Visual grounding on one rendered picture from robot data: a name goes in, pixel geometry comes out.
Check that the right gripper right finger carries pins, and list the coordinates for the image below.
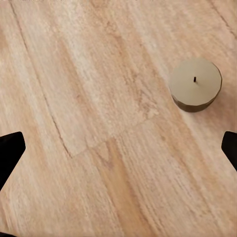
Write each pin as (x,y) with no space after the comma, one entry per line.
(229,147)

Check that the pillar candle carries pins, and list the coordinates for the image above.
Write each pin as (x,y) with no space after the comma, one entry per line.
(195,84)

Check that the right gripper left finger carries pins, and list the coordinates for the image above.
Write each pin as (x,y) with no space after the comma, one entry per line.
(12,147)

